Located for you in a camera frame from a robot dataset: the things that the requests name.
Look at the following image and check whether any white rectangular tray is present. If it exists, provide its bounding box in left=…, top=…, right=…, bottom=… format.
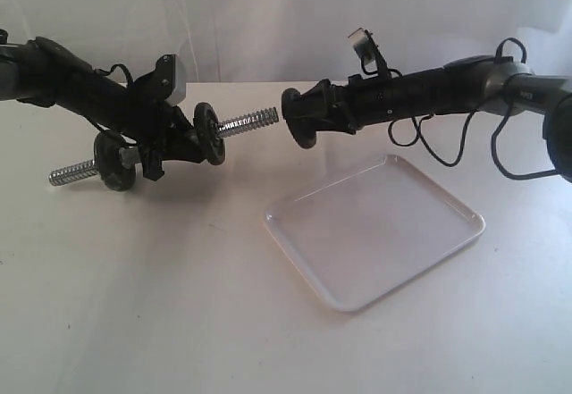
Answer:
left=265, top=155, right=486, bottom=313

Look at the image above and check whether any chrome dumbbell bar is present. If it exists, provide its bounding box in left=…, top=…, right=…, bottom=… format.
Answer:
left=48, top=107, right=280, bottom=187

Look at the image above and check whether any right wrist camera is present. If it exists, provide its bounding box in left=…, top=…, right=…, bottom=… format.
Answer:
left=348, top=28, right=391, bottom=78

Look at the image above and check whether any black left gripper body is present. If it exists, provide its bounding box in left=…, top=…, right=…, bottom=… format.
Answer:
left=55, top=71, right=173, bottom=152

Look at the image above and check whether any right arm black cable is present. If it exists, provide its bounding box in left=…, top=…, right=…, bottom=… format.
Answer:
left=386, top=38, right=559, bottom=181

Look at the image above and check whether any black weight plate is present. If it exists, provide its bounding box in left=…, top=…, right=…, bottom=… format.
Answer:
left=281, top=88, right=316, bottom=149
left=94, top=130, right=136, bottom=192
left=193, top=102, right=225, bottom=165

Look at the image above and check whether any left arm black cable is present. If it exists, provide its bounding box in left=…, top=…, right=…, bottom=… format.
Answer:
left=66, top=63, right=135, bottom=145

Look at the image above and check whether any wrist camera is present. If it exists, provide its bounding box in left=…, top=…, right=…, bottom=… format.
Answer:
left=348, top=28, right=391, bottom=78
left=148, top=54, right=187, bottom=106

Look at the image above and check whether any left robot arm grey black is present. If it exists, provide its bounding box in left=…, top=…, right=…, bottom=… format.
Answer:
left=1, top=31, right=225, bottom=191

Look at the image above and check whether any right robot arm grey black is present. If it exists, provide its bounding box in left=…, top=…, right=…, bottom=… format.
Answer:
left=282, top=55, right=571, bottom=180

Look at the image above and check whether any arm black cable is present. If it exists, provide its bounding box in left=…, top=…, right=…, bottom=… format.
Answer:
left=66, top=63, right=135, bottom=145
left=386, top=38, right=559, bottom=181

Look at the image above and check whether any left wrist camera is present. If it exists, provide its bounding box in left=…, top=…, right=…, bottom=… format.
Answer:
left=148, top=54, right=187, bottom=106

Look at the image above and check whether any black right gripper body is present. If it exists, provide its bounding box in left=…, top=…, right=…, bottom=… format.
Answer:
left=328, top=68, right=447, bottom=133

